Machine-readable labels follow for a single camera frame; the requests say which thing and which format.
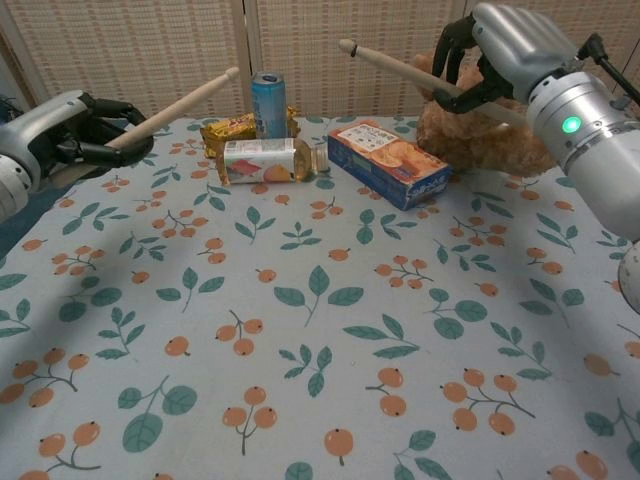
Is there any brown teddy bear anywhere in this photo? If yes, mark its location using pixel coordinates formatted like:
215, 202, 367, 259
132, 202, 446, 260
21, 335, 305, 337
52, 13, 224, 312
411, 53, 559, 178

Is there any wooden drumstick with black band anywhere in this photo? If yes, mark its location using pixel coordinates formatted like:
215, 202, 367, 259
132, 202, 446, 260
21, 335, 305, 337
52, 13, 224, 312
338, 38, 532, 133

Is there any woven folding screen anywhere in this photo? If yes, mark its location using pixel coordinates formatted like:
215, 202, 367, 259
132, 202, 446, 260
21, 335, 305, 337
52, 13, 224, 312
0, 0, 640, 122

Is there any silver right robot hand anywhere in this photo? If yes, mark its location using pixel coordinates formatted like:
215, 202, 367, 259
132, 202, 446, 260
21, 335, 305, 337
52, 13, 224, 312
432, 1, 580, 117

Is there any blue drink can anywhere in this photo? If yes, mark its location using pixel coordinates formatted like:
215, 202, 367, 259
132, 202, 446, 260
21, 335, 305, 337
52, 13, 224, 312
249, 71, 289, 141

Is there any blue and orange snack box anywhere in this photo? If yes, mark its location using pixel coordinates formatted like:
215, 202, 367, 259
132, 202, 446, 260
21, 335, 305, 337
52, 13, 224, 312
326, 118, 454, 212

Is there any floral fruit print tablecloth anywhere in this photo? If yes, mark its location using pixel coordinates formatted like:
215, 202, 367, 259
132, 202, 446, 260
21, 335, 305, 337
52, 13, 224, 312
0, 115, 640, 480

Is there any plain wooden drumstick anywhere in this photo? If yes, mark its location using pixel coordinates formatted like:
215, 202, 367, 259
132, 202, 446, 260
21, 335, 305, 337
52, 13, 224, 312
106, 66, 242, 152

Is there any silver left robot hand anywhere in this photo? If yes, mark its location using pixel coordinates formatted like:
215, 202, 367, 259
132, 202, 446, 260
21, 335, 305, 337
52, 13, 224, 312
0, 89, 157, 190

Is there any gold foil snack packet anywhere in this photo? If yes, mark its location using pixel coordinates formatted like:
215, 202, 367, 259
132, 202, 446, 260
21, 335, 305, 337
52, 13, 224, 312
199, 104, 303, 161

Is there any clear tea bottle with label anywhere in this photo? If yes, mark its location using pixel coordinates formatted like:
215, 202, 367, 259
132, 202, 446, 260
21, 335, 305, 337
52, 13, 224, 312
215, 136, 333, 187

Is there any black right hand cable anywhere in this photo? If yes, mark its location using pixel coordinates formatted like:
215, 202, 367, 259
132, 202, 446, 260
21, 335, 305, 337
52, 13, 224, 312
586, 31, 640, 102

